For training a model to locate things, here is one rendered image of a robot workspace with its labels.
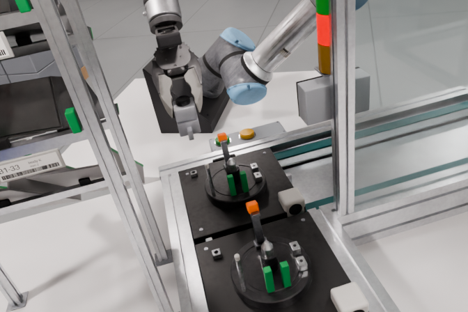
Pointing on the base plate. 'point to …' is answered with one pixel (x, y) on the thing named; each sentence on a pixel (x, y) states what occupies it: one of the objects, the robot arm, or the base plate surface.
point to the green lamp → (322, 3)
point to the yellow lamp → (324, 58)
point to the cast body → (186, 116)
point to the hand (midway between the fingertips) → (184, 108)
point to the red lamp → (322, 29)
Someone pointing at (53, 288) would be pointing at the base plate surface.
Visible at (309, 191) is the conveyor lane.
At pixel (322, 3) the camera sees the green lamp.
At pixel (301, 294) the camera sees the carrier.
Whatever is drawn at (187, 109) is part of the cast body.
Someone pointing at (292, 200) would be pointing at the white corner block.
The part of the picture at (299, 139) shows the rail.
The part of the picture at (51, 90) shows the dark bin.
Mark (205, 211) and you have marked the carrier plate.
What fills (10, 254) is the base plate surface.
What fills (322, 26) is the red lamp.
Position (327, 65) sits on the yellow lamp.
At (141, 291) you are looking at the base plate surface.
